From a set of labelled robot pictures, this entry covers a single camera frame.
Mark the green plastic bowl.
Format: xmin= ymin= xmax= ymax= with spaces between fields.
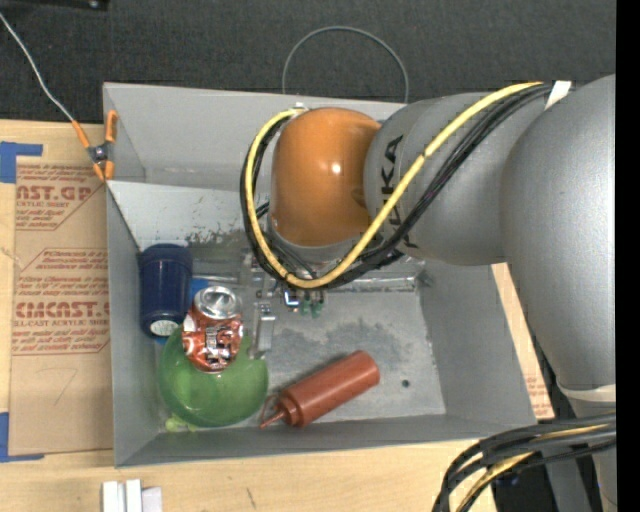
xmin=157 ymin=322 xmax=270 ymax=434

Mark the grey metal bin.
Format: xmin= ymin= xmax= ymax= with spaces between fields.
xmin=102 ymin=82 xmax=539 ymax=469

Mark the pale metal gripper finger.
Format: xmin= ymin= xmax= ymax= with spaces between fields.
xmin=252 ymin=300 xmax=278 ymax=360

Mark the crushed orange drink can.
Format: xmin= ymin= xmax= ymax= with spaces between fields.
xmin=180 ymin=285 xmax=246 ymax=374

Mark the red-brown squeeze bottle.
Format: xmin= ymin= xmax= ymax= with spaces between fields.
xmin=258 ymin=349 xmax=382 ymax=430

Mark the dark blue cup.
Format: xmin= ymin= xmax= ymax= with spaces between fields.
xmin=138 ymin=243 xmax=195 ymax=339

